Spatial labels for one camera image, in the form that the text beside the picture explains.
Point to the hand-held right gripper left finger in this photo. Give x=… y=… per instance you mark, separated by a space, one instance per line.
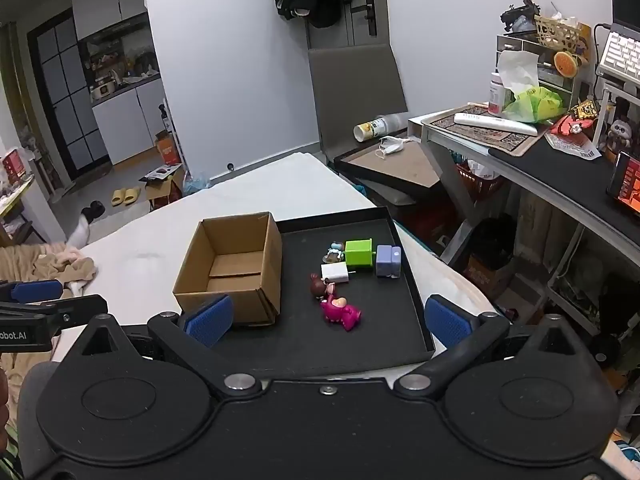
x=210 y=321

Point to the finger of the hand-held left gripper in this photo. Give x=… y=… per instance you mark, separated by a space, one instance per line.
x=37 y=291

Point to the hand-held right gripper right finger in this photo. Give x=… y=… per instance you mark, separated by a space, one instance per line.
x=445 y=321

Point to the black tray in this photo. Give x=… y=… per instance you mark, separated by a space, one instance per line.
x=385 y=320

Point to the purple cube toy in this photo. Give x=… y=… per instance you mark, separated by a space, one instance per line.
x=387 y=261

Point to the brown cardboard box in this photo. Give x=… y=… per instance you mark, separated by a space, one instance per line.
x=235 y=240

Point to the pink figurine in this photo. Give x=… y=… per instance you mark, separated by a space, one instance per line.
x=340 y=312

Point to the green cube toy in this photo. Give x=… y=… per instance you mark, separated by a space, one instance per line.
x=359 y=254

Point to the brown-haired doll figurine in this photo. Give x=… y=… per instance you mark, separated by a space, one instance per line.
x=320 y=286

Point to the beige blanket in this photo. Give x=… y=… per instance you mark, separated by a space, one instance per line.
x=50 y=265

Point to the black bag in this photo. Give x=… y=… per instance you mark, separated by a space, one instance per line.
x=492 y=240

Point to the black shoe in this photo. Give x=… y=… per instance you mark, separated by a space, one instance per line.
x=94 y=209

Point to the white charger block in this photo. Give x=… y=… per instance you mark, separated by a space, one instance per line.
x=334 y=273

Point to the yellow slipper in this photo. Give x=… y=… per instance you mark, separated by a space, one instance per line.
x=118 y=197
x=133 y=195

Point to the small blue figurine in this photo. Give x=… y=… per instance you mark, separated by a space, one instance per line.
x=334 y=252

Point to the blue plastic bag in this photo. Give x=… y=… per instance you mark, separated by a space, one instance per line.
x=196 y=184

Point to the open floor cardboard box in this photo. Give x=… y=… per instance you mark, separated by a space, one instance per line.
x=162 y=190

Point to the red plastic basket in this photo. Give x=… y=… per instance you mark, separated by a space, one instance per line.
x=477 y=180

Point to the black framed board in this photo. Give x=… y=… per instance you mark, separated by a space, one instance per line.
x=400 y=167

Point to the orange carton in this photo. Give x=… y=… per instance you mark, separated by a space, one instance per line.
x=167 y=147

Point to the black framed glass door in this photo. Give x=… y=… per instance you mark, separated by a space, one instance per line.
x=70 y=105

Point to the patterned desk mat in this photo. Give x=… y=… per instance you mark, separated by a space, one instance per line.
x=480 y=135

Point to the black desk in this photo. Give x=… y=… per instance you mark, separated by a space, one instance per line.
x=565 y=172

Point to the white kitchen cabinets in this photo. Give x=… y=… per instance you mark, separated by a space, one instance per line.
x=125 y=110

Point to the white remote control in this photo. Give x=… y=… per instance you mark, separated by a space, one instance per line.
x=495 y=122

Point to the clear plastic bottle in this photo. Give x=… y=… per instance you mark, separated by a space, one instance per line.
x=380 y=126

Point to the red snack packet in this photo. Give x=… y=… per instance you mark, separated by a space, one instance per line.
x=572 y=135

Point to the black smartphone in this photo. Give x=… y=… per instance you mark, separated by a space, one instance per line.
x=627 y=182

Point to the white pill bottle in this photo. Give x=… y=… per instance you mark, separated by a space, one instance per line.
x=496 y=95

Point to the green plastic bag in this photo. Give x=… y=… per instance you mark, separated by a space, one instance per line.
x=535 y=102

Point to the grey chair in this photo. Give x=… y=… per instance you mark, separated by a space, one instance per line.
x=355 y=90

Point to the yellow cartoon packet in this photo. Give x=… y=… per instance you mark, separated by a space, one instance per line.
x=584 y=110

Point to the raccoon figurine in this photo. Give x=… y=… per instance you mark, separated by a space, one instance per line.
x=621 y=135

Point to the grey drawer organiser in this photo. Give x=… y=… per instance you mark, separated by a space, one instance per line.
x=555 y=85

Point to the orange slice plush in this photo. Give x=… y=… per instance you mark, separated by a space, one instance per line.
x=567 y=64

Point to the wicker basket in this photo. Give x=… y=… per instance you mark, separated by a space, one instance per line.
x=560 y=35

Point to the black toy figure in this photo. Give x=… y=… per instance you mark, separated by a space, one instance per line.
x=522 y=15

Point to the white keyboard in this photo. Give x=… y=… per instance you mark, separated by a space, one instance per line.
x=622 y=55

